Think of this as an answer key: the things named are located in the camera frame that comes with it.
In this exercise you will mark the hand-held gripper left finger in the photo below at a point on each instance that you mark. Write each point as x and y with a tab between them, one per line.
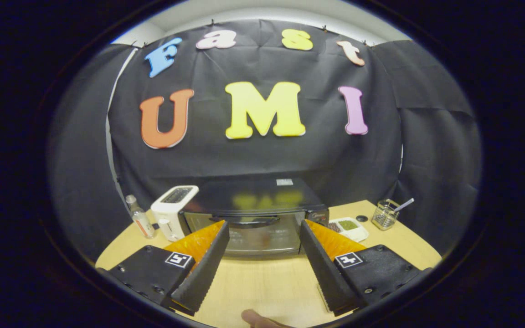
208	266

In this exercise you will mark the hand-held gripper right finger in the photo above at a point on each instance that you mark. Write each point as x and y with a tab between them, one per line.
322	266

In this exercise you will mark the black toaster oven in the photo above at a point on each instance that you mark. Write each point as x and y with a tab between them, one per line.
262	196

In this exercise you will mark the white bread toaster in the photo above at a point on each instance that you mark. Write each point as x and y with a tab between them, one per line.
171	212

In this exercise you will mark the white divided dish with beans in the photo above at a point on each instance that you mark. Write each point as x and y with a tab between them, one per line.
351	227

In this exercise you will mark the small black round lid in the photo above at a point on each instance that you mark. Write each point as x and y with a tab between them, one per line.
362	218

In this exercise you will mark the clear bottle with orange label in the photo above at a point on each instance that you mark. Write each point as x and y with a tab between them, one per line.
141	221

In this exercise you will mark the metal spoon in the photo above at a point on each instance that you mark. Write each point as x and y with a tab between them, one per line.
406	203

